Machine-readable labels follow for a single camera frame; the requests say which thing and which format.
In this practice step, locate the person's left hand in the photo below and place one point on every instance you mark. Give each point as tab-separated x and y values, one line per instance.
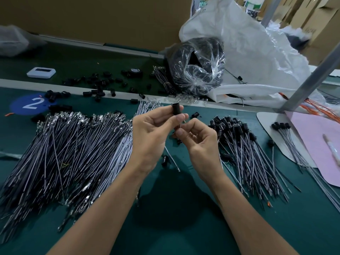
151	138

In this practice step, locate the person's right hand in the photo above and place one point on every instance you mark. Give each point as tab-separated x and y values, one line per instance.
204	151

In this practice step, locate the black plastic caps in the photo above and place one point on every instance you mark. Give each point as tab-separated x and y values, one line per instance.
95	91

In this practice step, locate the person's left forearm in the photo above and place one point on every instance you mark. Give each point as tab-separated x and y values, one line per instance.
95	220

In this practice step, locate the person's right forearm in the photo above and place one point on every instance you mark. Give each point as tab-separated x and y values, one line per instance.
249	220

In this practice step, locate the clear bag with black contents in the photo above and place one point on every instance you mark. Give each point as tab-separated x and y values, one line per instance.
195	66

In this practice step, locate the pink paper sheet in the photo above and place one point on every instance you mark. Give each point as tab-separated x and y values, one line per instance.
313	140

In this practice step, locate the large white plastic sack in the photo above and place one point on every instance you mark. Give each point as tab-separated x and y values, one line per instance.
255	53

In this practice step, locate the brown cardboard panel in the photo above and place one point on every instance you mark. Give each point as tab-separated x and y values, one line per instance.
106	21

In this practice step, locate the blue round number sticker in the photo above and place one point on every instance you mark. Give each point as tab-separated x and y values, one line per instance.
29	104

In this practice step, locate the white pen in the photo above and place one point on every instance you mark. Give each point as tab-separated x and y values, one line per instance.
332	150

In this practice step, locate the small white timer device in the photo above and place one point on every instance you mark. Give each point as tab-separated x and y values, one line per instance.
41	72

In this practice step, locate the clear plastic strip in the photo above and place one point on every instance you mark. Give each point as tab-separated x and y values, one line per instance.
10	155

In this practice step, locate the crumpled clear plastic bag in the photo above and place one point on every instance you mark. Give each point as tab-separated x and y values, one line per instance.
16	40

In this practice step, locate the stack of cardboard boxes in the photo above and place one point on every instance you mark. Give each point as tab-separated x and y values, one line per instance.
318	21

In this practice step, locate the grey metal frame post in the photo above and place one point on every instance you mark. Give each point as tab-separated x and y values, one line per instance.
271	10
312	79

